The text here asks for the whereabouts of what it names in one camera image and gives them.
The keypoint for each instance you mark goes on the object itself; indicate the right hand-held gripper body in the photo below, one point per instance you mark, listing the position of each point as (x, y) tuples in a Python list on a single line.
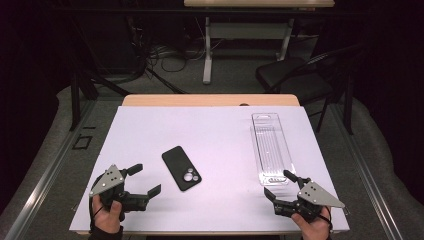
[(316, 196)]

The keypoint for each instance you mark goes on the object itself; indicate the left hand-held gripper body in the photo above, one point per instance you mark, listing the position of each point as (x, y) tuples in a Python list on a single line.
[(106, 180)]

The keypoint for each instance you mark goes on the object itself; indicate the black phone case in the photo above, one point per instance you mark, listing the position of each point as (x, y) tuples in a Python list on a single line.
[(178, 165)]

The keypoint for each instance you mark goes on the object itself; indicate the person's right hand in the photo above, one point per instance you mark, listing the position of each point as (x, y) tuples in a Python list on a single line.
[(315, 228)]

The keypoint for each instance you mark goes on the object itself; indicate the person's left hand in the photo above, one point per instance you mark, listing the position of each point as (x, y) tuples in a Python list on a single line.
[(106, 220)]

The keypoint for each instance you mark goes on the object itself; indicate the clear plastic box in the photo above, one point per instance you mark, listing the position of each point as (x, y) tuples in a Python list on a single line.
[(271, 150)]

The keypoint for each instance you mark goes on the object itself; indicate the white board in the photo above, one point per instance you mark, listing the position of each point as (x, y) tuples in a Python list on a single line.
[(206, 133)]

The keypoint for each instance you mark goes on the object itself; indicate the black metal stand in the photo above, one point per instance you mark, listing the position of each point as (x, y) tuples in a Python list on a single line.
[(76, 100)]

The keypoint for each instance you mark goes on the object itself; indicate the wooden table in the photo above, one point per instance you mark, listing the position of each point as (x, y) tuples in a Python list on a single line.
[(200, 100)]

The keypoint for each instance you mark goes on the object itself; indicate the black chair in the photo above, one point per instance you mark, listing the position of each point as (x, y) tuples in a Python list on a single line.
[(293, 80)]

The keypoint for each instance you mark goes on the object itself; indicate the desk with white legs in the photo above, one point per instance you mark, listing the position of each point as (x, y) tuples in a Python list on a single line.
[(207, 50)]

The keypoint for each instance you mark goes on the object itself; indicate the black floor outlet frame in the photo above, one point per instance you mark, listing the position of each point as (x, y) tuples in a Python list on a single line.
[(82, 142)]

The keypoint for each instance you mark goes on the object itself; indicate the metal floor rail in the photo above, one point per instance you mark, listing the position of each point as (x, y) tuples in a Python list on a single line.
[(43, 180), (370, 180)]

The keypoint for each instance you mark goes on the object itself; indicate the black metal post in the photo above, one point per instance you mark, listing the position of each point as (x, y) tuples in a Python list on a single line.
[(348, 106)]

